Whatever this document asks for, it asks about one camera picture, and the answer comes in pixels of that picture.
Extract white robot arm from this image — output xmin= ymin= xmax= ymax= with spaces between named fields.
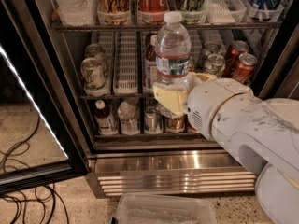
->
xmin=153 ymin=73 xmax=299 ymax=224

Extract rear white green can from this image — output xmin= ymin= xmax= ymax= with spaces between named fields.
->
xmin=198 ymin=42 xmax=221 ymax=63

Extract gold can bottom shelf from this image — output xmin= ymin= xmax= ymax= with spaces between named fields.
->
xmin=165 ymin=117 xmax=185 ymax=133

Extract brown tea bottle middle shelf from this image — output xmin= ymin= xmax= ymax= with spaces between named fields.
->
xmin=144 ymin=34 xmax=157 ymax=91

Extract brown tea bottle shelf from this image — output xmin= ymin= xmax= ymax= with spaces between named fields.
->
xmin=94 ymin=100 xmax=118 ymax=136
xmin=144 ymin=34 xmax=157 ymax=91

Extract empty white shelf tray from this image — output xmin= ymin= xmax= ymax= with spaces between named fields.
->
xmin=113 ymin=32 xmax=138 ymax=95

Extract top left water bottle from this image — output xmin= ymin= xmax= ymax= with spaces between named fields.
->
xmin=56 ymin=0 xmax=96 ymax=26

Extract green 7up can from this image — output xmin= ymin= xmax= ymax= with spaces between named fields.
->
xmin=85 ymin=44 xmax=108 ymax=75
xmin=80 ymin=58 xmax=107 ymax=91

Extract front white green can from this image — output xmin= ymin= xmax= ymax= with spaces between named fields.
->
xmin=204 ymin=54 xmax=225 ymax=77

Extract gold can middle shelf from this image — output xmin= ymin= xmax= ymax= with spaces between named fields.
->
xmin=189 ymin=57 xmax=195 ymax=72

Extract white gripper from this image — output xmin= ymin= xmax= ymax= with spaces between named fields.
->
xmin=152 ymin=72 xmax=253 ymax=141

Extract clear plastic bin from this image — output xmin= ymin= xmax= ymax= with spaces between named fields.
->
xmin=111 ymin=193 xmax=217 ymax=224

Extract rear silver can bottom shelf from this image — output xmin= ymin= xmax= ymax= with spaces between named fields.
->
xmin=149 ymin=98 xmax=158 ymax=107

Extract front green 7up can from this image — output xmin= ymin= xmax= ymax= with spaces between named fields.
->
xmin=80 ymin=58 xmax=107 ymax=91

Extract clear water bottle white cap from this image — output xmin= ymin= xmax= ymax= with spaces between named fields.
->
xmin=155 ymin=11 xmax=191 ymax=91

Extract rear green 7up can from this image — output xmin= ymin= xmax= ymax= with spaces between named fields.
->
xmin=85 ymin=44 xmax=108 ymax=75

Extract black floor cables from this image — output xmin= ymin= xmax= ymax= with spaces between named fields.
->
xmin=0 ymin=115 xmax=70 ymax=224

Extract brown tea bottle bottom shelf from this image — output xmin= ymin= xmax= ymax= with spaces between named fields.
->
xmin=94 ymin=100 xmax=118 ymax=136

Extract closed right fridge door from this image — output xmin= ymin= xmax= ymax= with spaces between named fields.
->
xmin=275 ymin=57 xmax=299 ymax=100

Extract stainless steel fridge body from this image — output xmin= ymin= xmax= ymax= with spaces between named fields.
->
xmin=6 ymin=0 xmax=299 ymax=200

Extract front red cola can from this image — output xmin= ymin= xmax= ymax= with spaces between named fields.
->
xmin=231 ymin=53 xmax=257 ymax=84

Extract white green can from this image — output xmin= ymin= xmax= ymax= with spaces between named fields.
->
xmin=204 ymin=54 xmax=225 ymax=77
xmin=198 ymin=42 xmax=221 ymax=63

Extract open glass fridge door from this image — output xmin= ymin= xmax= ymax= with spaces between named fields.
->
xmin=0 ymin=1 xmax=88 ymax=195

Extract rear red cola can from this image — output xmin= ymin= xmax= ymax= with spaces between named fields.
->
xmin=223 ymin=40 xmax=249 ymax=77

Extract small water bottle bottom shelf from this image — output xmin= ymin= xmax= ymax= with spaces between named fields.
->
xmin=118 ymin=102 xmax=139 ymax=135

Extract silver can shelf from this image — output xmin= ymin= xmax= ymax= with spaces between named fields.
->
xmin=144 ymin=106 xmax=162 ymax=134
xmin=149 ymin=98 xmax=158 ymax=107

